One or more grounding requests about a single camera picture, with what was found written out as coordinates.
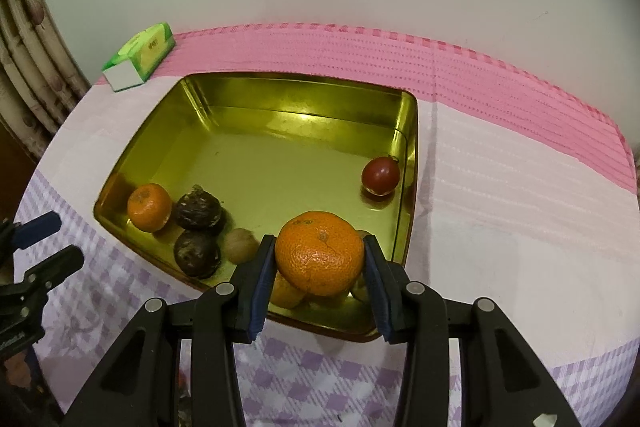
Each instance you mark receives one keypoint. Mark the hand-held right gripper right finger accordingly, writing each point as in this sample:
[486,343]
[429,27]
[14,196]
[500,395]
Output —
[380,299]

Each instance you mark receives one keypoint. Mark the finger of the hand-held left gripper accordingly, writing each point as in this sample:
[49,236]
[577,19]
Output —
[37,226]
[57,264]

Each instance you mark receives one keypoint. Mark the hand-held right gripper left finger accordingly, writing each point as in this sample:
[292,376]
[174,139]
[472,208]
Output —
[261,294]

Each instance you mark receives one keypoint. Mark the yellow fruit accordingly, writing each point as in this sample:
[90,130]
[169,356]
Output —
[361,289]

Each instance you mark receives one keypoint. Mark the smooth orange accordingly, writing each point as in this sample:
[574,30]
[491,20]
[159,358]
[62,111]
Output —
[286,294]

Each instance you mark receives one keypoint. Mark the small brown-green fruit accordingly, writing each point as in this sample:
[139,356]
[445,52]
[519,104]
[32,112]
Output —
[240,247]

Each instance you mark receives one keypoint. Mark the large rough mandarin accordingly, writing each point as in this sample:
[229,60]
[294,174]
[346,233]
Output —
[320,253]

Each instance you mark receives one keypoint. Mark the dark passion fruit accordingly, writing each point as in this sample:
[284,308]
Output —
[196,254]
[197,208]

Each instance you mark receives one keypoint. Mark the red tomato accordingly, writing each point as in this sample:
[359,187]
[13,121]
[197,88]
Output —
[380,176]

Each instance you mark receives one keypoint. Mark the gold metal tray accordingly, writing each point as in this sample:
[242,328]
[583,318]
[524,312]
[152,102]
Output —
[280,157]

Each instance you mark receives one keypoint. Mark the small mandarin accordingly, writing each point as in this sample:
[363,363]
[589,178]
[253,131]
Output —
[149,207]

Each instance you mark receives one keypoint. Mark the pink plaid tablecloth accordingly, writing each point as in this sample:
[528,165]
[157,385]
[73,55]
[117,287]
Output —
[515,207]

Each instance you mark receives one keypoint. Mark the green tissue pack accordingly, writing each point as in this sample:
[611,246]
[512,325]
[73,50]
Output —
[142,52]

